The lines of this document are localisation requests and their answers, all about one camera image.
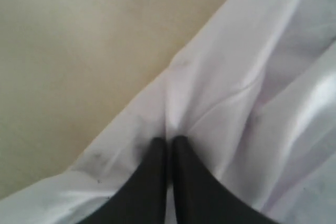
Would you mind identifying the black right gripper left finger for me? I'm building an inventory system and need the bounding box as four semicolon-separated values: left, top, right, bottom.
101;137;167;224

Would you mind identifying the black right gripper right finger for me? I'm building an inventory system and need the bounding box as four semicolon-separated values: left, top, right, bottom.
172;136;275;224

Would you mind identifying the white cotton t-shirt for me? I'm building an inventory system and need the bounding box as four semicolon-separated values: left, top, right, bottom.
1;0;335;223

